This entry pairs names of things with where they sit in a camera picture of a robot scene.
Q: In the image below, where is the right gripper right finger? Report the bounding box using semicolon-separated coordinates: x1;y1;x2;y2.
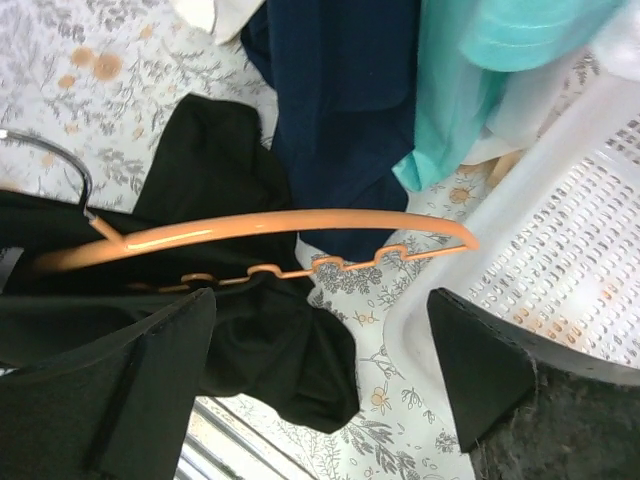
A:
427;288;639;479

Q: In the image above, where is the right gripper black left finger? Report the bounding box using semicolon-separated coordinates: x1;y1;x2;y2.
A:
1;289;216;479

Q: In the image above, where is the black t shirt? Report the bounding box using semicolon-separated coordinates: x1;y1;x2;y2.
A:
1;94;360;433

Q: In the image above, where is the orange hanger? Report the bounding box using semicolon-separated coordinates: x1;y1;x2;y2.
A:
0;128;480;294

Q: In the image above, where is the pale blue hanging t shirt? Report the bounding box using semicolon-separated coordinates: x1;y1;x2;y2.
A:
463;12;639;165

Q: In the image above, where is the teal hanging t shirt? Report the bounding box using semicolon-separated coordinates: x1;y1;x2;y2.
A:
393;1;623;192

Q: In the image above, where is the navy hanging t shirt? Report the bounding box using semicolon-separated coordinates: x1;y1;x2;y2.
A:
240;0;424;264

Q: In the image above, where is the white hanging t shirt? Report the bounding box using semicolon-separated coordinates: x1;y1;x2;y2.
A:
170;0;265;45

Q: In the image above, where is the white plastic laundry basket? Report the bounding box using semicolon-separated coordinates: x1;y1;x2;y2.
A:
383;75;639;388

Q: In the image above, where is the wooden clothes rack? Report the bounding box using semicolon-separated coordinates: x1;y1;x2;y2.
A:
487;150;525;188

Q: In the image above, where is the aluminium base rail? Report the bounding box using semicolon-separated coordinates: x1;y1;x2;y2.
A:
174;397;315;480

